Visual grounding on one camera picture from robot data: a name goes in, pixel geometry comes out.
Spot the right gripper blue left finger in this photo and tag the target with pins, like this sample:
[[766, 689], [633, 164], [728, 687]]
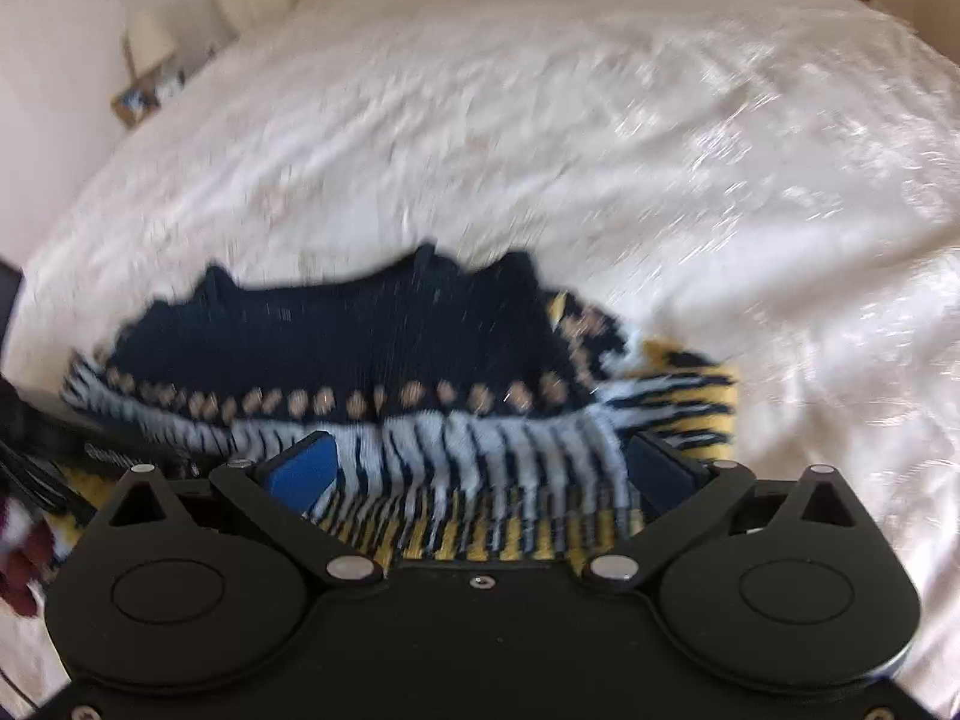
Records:
[[275, 498]]

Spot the left beige table lamp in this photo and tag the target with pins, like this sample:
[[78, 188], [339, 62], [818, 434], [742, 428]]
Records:
[[148, 43]]

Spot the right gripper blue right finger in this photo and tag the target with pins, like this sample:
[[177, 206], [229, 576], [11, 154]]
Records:
[[692, 499]]

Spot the wooden photo frame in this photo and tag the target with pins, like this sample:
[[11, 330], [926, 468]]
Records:
[[134, 105]]

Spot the white embroidered bedspread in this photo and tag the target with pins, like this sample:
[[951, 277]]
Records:
[[774, 182]]

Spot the navy yellow patterned knit sweater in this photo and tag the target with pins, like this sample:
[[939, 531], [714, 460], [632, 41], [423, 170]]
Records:
[[478, 415]]

